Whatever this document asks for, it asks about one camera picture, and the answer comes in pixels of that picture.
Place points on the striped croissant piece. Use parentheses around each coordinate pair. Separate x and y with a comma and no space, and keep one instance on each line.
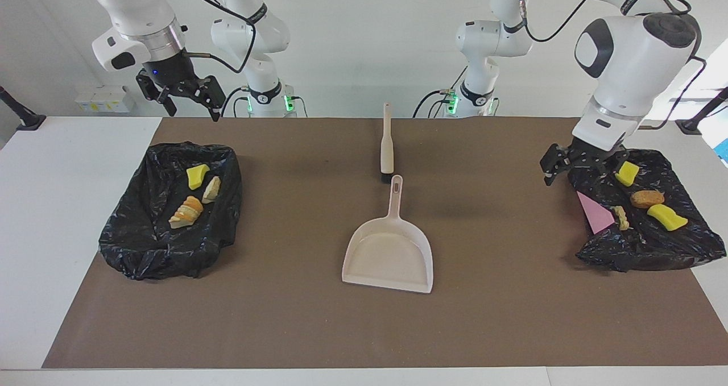
(621,217)
(211,189)
(186,212)

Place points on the brown bread roll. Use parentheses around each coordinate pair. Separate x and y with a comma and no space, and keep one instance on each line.
(647,198)

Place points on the beige plastic dustpan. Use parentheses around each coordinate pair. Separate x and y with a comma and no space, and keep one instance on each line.
(392,255)

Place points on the yellow sponge piece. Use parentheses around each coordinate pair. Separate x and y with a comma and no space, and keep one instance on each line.
(666,217)
(627,173)
(197,176)

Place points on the black trash bag over pink bin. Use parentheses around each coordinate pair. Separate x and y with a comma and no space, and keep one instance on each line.
(642,244)

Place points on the brown table mat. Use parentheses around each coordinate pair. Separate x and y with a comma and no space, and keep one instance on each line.
(341,318)

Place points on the pink bin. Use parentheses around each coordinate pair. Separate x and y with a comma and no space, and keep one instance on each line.
(594,215)

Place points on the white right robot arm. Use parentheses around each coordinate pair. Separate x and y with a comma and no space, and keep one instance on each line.
(136,11)

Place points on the beige brush with black bristles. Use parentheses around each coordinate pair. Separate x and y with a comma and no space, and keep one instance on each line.
(387,141)

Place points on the white wall socket boxes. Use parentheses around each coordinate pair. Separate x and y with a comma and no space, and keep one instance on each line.
(105,98)

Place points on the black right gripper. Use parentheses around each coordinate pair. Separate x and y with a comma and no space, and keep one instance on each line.
(170,70)

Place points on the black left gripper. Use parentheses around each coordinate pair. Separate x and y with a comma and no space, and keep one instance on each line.
(588,154)

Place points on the blue object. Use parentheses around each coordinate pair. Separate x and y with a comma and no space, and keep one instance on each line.
(724,150)

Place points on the black stand with base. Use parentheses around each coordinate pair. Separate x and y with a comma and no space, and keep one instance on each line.
(691,125)
(28,120)

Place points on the black trash bag bin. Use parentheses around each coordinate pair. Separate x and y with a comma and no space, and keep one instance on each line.
(142,244)

